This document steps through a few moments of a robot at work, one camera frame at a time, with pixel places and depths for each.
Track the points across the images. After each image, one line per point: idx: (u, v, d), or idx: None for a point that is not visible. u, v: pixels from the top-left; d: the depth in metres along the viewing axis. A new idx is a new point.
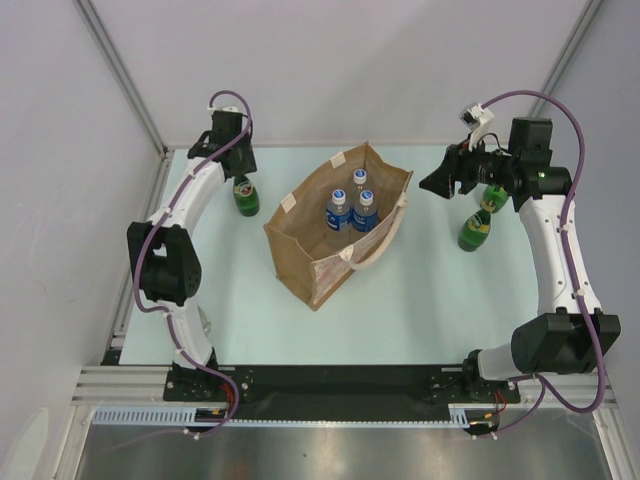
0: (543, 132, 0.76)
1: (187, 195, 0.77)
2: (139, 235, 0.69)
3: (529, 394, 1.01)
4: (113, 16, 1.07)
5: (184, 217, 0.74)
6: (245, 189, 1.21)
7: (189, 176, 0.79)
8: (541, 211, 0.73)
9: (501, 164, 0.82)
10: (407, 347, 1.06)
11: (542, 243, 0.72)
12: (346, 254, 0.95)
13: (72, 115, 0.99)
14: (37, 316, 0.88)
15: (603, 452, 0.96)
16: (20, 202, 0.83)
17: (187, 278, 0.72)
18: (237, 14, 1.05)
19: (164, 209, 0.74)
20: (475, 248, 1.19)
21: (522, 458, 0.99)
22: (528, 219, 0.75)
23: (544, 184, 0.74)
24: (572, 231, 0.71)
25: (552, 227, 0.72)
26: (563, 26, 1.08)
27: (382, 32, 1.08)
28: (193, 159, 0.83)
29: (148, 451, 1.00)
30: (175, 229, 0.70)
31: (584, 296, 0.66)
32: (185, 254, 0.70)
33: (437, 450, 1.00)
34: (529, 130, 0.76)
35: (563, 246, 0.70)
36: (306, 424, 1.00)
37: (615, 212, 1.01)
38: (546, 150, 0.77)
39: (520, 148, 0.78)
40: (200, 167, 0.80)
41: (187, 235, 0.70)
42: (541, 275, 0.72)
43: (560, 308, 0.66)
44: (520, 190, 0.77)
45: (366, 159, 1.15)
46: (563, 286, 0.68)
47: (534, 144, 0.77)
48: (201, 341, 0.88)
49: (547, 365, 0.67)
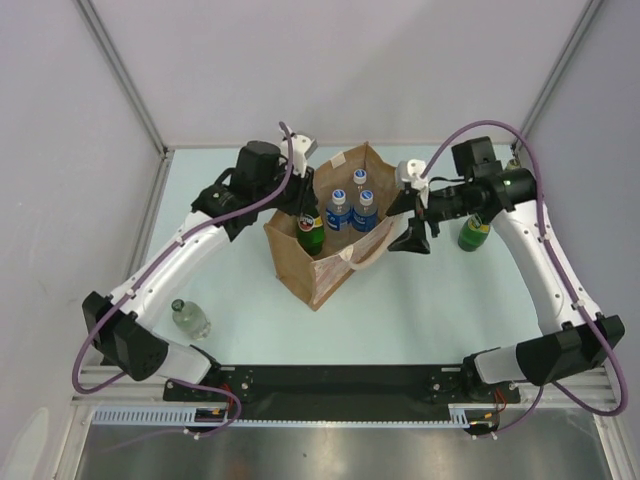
0: (485, 148, 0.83)
1: (165, 268, 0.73)
2: (94, 309, 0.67)
3: (529, 394, 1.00)
4: (112, 17, 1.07)
5: (145, 301, 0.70)
6: (305, 225, 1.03)
7: (175, 242, 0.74)
8: (519, 223, 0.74)
9: (459, 193, 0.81)
10: (407, 349, 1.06)
11: (528, 256, 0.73)
12: (346, 254, 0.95)
13: (70, 115, 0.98)
14: (37, 317, 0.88)
15: (603, 452, 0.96)
16: (20, 203, 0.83)
17: (141, 365, 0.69)
18: (236, 16, 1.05)
19: (127, 289, 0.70)
20: (475, 248, 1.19)
21: (522, 458, 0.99)
22: (505, 232, 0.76)
23: (510, 192, 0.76)
24: (552, 239, 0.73)
25: (532, 238, 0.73)
26: (563, 26, 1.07)
27: (381, 32, 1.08)
28: (197, 214, 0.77)
29: (148, 451, 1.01)
30: (125, 322, 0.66)
31: (584, 304, 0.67)
32: (136, 347, 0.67)
33: (437, 450, 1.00)
34: (473, 147, 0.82)
35: (547, 253, 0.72)
36: (307, 425, 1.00)
37: (615, 211, 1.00)
38: (494, 163, 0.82)
39: (470, 168, 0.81)
40: (190, 234, 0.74)
41: (137, 329, 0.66)
42: (536, 290, 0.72)
43: (566, 323, 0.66)
44: (489, 201, 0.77)
45: (366, 158, 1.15)
46: (562, 298, 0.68)
47: (481, 157, 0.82)
48: (198, 361, 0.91)
49: (560, 373, 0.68)
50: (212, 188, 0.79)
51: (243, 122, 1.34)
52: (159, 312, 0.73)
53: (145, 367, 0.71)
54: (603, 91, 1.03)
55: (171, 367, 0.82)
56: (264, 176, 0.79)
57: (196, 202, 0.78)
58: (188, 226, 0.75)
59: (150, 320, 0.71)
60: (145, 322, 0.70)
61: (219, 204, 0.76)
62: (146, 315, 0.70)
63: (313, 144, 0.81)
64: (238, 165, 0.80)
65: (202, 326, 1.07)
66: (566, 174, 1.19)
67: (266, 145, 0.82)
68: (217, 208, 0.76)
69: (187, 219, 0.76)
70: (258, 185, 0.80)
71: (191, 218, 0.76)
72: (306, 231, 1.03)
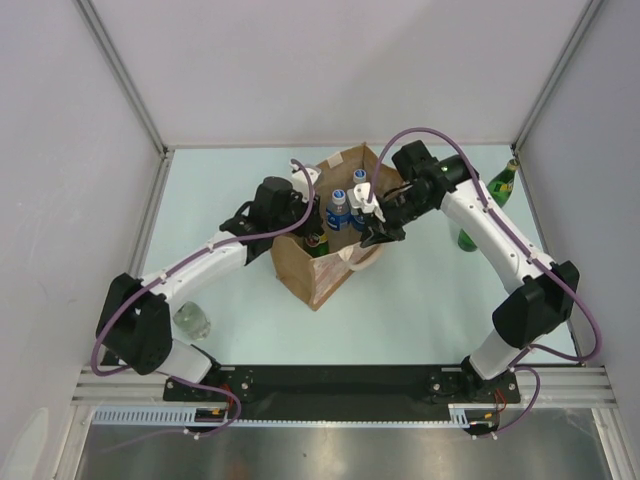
0: (418, 147, 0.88)
1: (194, 266, 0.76)
2: (121, 290, 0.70)
3: (527, 394, 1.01)
4: (113, 16, 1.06)
5: (174, 289, 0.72)
6: (313, 239, 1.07)
7: (206, 247, 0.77)
8: (463, 200, 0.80)
9: (407, 197, 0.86)
10: (407, 349, 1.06)
11: (479, 228, 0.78)
12: (346, 255, 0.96)
13: (70, 115, 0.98)
14: (38, 318, 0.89)
15: (603, 452, 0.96)
16: (20, 203, 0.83)
17: (146, 353, 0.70)
18: (236, 17, 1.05)
19: (160, 274, 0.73)
20: (475, 249, 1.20)
21: (522, 457, 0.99)
22: (453, 210, 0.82)
23: (450, 177, 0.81)
24: (495, 207, 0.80)
25: (479, 210, 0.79)
26: (563, 26, 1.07)
27: (381, 32, 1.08)
28: (224, 233, 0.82)
29: (147, 450, 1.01)
30: (156, 300, 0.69)
31: (538, 257, 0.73)
32: (153, 329, 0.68)
33: (437, 450, 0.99)
34: (407, 149, 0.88)
35: (494, 220, 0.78)
36: (307, 424, 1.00)
37: (614, 212, 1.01)
38: (430, 159, 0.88)
39: (411, 168, 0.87)
40: (221, 243, 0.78)
41: (164, 309, 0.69)
42: (493, 256, 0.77)
43: (526, 277, 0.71)
44: (433, 190, 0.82)
45: (364, 158, 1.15)
46: (517, 257, 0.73)
47: (418, 156, 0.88)
48: (200, 362, 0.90)
49: (536, 332, 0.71)
50: (233, 218, 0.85)
51: (243, 122, 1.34)
52: (177, 306, 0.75)
53: (149, 359, 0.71)
54: (602, 91, 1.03)
55: (171, 368, 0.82)
56: (279, 208, 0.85)
57: (224, 224, 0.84)
58: (219, 239, 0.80)
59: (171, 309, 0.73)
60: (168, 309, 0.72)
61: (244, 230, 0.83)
62: (171, 303, 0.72)
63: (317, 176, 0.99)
64: (256, 199, 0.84)
65: (202, 326, 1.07)
66: (565, 175, 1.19)
67: (279, 181, 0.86)
68: (244, 235, 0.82)
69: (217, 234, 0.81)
70: (274, 216, 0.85)
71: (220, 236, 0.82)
72: (312, 247, 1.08)
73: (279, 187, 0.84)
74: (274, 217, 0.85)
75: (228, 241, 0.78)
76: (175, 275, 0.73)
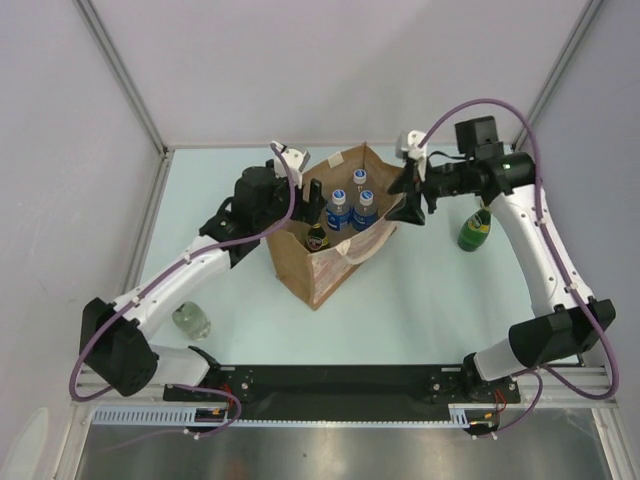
0: (489, 129, 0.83)
1: (171, 281, 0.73)
2: (94, 316, 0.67)
3: (528, 394, 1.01)
4: (113, 17, 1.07)
5: (147, 312, 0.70)
6: (316, 243, 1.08)
7: (182, 259, 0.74)
8: (516, 207, 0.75)
9: (457, 169, 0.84)
10: (407, 349, 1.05)
11: (524, 239, 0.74)
12: (343, 249, 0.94)
13: (70, 116, 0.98)
14: (38, 319, 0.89)
15: (603, 452, 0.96)
16: (20, 202, 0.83)
17: (129, 378, 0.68)
18: (236, 18, 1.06)
19: (133, 297, 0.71)
20: (474, 248, 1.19)
21: (522, 458, 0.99)
22: (503, 214, 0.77)
23: (510, 175, 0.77)
24: (549, 224, 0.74)
25: (530, 221, 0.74)
26: (563, 26, 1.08)
27: (382, 33, 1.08)
28: (203, 238, 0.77)
29: (147, 450, 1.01)
30: (129, 328, 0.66)
31: (577, 288, 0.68)
32: (130, 357, 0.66)
33: (437, 450, 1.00)
34: (475, 128, 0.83)
35: (543, 236, 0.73)
36: (308, 425, 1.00)
37: (613, 213, 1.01)
38: (496, 144, 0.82)
39: (473, 148, 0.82)
40: (197, 253, 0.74)
41: (138, 335, 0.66)
42: (530, 272, 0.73)
43: (557, 306, 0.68)
44: (488, 185, 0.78)
45: (365, 158, 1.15)
46: (555, 282, 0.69)
47: (484, 138, 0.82)
48: (194, 366, 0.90)
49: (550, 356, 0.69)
50: (215, 217, 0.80)
51: (243, 123, 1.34)
52: (159, 323, 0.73)
53: (133, 380, 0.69)
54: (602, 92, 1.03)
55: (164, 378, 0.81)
56: (264, 204, 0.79)
57: (203, 226, 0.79)
58: (196, 247, 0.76)
59: (150, 330, 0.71)
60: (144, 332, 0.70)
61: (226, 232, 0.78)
62: (149, 324, 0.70)
63: (305, 156, 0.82)
64: (236, 196, 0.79)
65: (202, 326, 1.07)
66: (565, 175, 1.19)
67: (259, 172, 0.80)
68: (225, 238, 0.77)
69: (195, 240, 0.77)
70: (258, 213, 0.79)
71: (199, 240, 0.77)
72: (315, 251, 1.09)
73: (260, 181, 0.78)
74: (258, 213, 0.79)
75: (205, 250, 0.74)
76: (148, 296, 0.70)
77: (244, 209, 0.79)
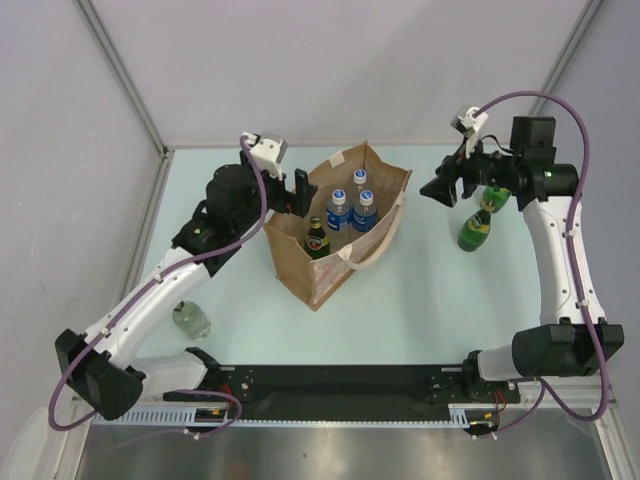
0: (546, 129, 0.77)
1: (144, 303, 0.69)
2: (66, 348, 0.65)
3: (529, 394, 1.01)
4: (113, 17, 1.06)
5: (121, 340, 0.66)
6: (313, 243, 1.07)
7: (153, 279, 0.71)
8: (546, 214, 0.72)
9: (503, 159, 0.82)
10: (407, 349, 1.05)
11: (547, 247, 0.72)
12: (345, 254, 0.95)
13: (70, 116, 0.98)
14: (38, 319, 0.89)
15: (603, 452, 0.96)
16: (20, 202, 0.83)
17: (113, 406, 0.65)
18: (236, 18, 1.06)
19: (102, 328, 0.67)
20: (474, 248, 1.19)
21: (522, 458, 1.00)
22: (532, 220, 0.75)
23: (550, 183, 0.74)
24: (577, 237, 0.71)
25: (558, 233, 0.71)
26: (563, 25, 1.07)
27: (382, 32, 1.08)
28: (176, 249, 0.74)
29: (147, 450, 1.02)
30: (100, 361, 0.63)
31: (589, 305, 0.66)
32: (108, 387, 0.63)
33: (437, 450, 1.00)
34: (531, 127, 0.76)
35: (567, 251, 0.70)
36: (308, 425, 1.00)
37: (614, 213, 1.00)
38: (549, 147, 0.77)
39: (523, 146, 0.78)
40: (168, 270, 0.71)
41: (111, 368, 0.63)
42: (546, 281, 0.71)
43: (563, 318, 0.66)
44: (524, 189, 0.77)
45: (365, 158, 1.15)
46: (567, 295, 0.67)
47: (537, 140, 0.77)
48: (188, 372, 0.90)
49: (548, 370, 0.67)
50: (190, 222, 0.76)
51: (242, 122, 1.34)
52: (138, 347, 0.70)
53: (118, 405, 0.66)
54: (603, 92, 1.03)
55: (158, 388, 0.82)
56: (238, 206, 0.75)
57: (176, 236, 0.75)
58: (167, 263, 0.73)
59: (128, 356, 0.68)
60: (118, 363, 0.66)
61: (201, 241, 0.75)
62: (125, 352, 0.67)
63: (283, 145, 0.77)
64: (209, 199, 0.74)
65: (202, 326, 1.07)
66: None
67: (230, 170, 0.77)
68: (200, 246, 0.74)
69: (167, 255, 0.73)
70: (234, 216, 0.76)
71: (171, 253, 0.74)
72: (314, 251, 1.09)
73: (233, 184, 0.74)
74: (235, 216, 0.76)
75: (176, 266, 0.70)
76: (119, 324, 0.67)
77: (219, 213, 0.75)
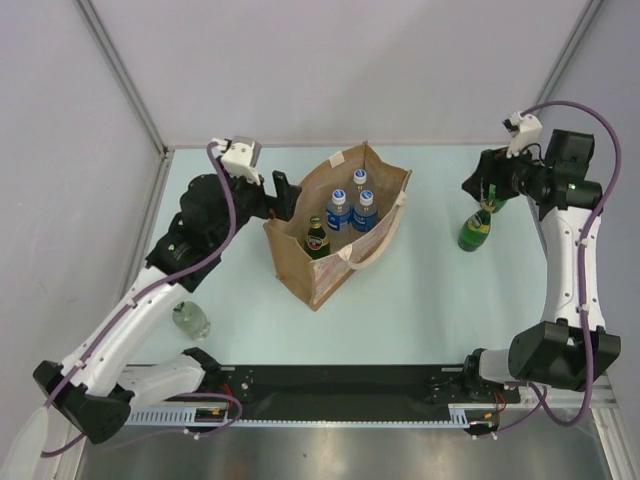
0: (581, 144, 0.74)
1: (118, 331, 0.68)
2: (43, 382, 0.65)
3: (529, 394, 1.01)
4: (113, 17, 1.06)
5: (97, 372, 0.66)
6: (313, 243, 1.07)
7: (127, 304, 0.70)
8: (562, 222, 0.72)
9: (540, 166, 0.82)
10: (407, 349, 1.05)
11: (558, 253, 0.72)
12: (346, 254, 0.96)
13: (70, 115, 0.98)
14: (37, 320, 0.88)
15: (603, 452, 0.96)
16: (20, 203, 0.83)
17: (99, 431, 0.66)
18: (236, 18, 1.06)
19: (77, 360, 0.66)
20: (475, 248, 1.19)
21: (522, 459, 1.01)
22: (549, 228, 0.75)
23: (573, 197, 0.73)
24: (591, 248, 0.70)
25: (572, 240, 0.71)
26: (564, 25, 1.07)
27: (383, 32, 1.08)
28: (150, 268, 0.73)
29: (148, 449, 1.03)
30: (78, 394, 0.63)
31: (589, 311, 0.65)
32: (91, 417, 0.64)
33: (436, 451, 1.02)
34: (566, 141, 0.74)
35: (577, 259, 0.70)
36: (307, 425, 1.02)
37: (615, 213, 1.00)
38: (582, 164, 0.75)
39: (554, 158, 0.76)
40: (141, 295, 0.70)
41: (89, 401, 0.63)
42: (552, 284, 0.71)
43: (560, 319, 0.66)
44: (546, 198, 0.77)
45: (365, 159, 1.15)
46: (568, 298, 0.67)
47: (570, 155, 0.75)
48: (184, 376, 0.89)
49: (541, 376, 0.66)
50: (166, 236, 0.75)
51: (242, 122, 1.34)
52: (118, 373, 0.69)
53: (105, 430, 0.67)
54: None
55: (156, 395, 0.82)
56: (215, 219, 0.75)
57: (150, 254, 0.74)
58: (141, 284, 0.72)
59: (107, 384, 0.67)
60: (97, 394, 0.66)
61: (175, 258, 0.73)
62: (103, 381, 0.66)
63: (255, 148, 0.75)
64: (184, 212, 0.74)
65: (202, 326, 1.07)
66: None
67: (206, 184, 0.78)
68: (175, 263, 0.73)
69: (140, 276, 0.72)
70: (211, 229, 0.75)
71: (144, 273, 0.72)
72: (314, 251, 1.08)
73: (207, 200, 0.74)
74: (211, 230, 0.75)
75: (149, 290, 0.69)
76: (93, 356, 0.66)
77: (194, 228, 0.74)
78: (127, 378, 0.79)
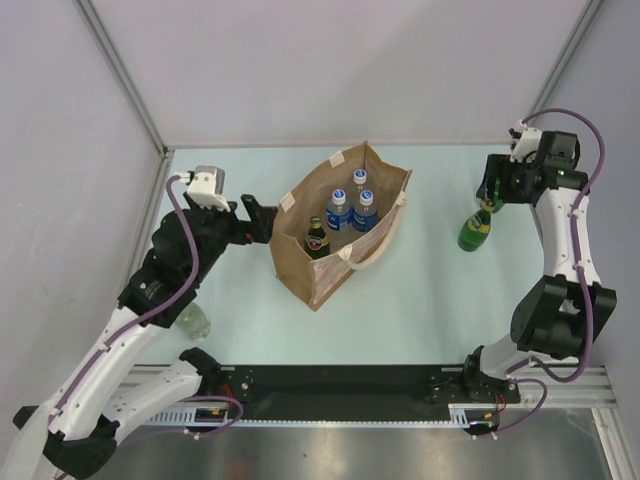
0: (568, 140, 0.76)
1: (93, 376, 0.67)
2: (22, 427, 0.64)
3: (529, 394, 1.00)
4: (112, 16, 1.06)
5: (73, 419, 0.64)
6: (313, 243, 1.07)
7: (99, 349, 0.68)
8: (554, 197, 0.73)
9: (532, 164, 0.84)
10: (407, 350, 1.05)
11: (551, 226, 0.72)
12: (346, 254, 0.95)
13: (69, 115, 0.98)
14: (37, 320, 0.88)
15: (603, 452, 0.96)
16: (20, 203, 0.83)
17: (84, 468, 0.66)
18: (236, 18, 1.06)
19: (53, 406, 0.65)
20: (475, 248, 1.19)
21: (523, 459, 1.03)
22: (541, 209, 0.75)
23: (562, 182, 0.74)
24: (583, 219, 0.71)
25: (564, 214, 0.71)
26: (564, 25, 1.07)
27: (382, 32, 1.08)
28: (122, 309, 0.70)
29: (148, 449, 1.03)
30: (56, 443, 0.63)
31: (585, 268, 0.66)
32: (74, 459, 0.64)
33: (437, 450, 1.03)
34: (553, 138, 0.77)
35: (570, 227, 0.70)
36: (308, 425, 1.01)
37: (615, 212, 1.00)
38: (568, 158, 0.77)
39: (543, 153, 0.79)
40: (114, 339, 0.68)
41: (66, 449, 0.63)
42: (547, 253, 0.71)
43: (559, 275, 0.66)
44: (538, 186, 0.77)
45: (365, 159, 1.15)
46: (565, 258, 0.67)
47: (557, 150, 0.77)
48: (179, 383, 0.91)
49: (541, 342, 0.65)
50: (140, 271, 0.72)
51: (242, 122, 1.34)
52: (96, 416, 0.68)
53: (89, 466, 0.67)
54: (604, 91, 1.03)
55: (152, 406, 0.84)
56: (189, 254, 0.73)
57: (121, 294, 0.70)
58: (114, 326, 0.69)
59: (86, 428, 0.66)
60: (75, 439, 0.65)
61: (148, 296, 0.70)
62: (80, 427, 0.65)
63: (218, 176, 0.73)
64: (157, 247, 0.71)
65: (202, 326, 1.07)
66: None
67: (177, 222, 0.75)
68: (147, 301, 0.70)
69: (114, 316, 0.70)
70: (184, 265, 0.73)
71: (118, 315, 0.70)
72: (315, 251, 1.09)
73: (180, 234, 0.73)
74: (185, 265, 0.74)
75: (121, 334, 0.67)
76: (68, 403, 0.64)
77: (167, 263, 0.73)
78: (115, 405, 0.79)
